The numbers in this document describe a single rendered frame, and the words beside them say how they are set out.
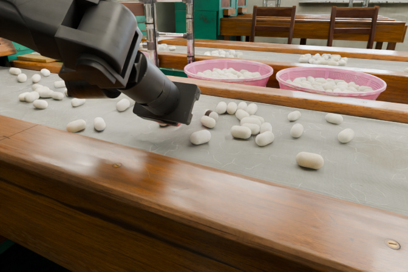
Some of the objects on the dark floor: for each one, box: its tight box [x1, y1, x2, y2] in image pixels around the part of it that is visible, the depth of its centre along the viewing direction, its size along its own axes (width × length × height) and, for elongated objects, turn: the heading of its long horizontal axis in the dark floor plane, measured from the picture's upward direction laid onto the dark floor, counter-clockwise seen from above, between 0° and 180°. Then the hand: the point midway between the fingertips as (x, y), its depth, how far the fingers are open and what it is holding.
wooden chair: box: [250, 5, 296, 44], centre depth 274 cm, size 44×43×91 cm
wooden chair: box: [327, 6, 379, 49], centre depth 252 cm, size 44×43×91 cm
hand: (185, 116), depth 53 cm, fingers closed
